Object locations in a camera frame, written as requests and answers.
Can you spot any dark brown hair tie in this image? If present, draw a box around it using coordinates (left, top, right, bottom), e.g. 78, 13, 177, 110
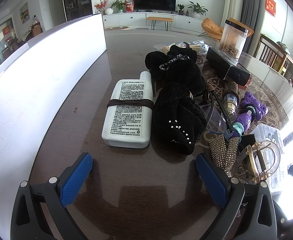
106, 99, 155, 111

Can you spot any black lettered glove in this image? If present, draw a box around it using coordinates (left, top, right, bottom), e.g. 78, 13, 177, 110
145, 45, 206, 95

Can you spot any green potted plant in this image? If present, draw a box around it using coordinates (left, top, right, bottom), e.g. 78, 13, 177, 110
188, 1, 208, 19

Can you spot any white sunscreen bottle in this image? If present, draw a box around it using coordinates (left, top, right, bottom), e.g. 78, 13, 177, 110
102, 71, 154, 148

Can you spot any orange lounge chair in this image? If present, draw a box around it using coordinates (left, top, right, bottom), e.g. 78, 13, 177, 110
201, 17, 254, 42

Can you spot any bag of wooden sticks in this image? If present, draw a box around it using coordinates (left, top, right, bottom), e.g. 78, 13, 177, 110
153, 40, 209, 54

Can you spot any wooden dining chair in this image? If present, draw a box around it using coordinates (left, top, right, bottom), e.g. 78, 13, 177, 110
254, 34, 293, 79

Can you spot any clear plastic jar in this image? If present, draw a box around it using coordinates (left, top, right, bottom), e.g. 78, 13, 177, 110
219, 20, 248, 60

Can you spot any red flowers white vase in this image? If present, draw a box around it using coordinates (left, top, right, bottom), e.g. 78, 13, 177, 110
95, 0, 114, 15

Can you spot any white tv cabinet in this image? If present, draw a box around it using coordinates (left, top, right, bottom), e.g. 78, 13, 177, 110
103, 12, 202, 33

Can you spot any black studded glove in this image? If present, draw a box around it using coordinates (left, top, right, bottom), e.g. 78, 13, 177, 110
152, 85, 207, 155

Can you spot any rhinestone mesh strap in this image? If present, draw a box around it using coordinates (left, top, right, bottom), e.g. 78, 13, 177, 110
209, 134, 241, 178

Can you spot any black rectangular box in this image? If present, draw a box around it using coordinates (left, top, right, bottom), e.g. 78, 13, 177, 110
206, 47, 251, 86

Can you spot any purple toy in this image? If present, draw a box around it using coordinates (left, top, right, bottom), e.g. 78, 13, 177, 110
231, 92, 268, 137

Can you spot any wooden bench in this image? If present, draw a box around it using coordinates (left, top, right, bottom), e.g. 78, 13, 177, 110
146, 17, 173, 31

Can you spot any black television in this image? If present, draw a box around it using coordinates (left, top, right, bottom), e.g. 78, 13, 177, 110
134, 0, 176, 11

